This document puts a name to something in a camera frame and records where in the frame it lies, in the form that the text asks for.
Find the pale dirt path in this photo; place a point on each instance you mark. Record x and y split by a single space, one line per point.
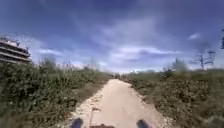
118 100

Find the robot's own part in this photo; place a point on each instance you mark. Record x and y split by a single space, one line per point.
77 123
142 124

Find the grass verge with bushes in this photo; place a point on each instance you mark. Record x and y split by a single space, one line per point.
180 93

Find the grass verge with weeds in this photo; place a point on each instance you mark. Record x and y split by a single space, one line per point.
36 90

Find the bare tree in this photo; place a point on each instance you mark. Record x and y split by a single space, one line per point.
201 60

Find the tiered building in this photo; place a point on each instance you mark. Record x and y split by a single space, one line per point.
13 52

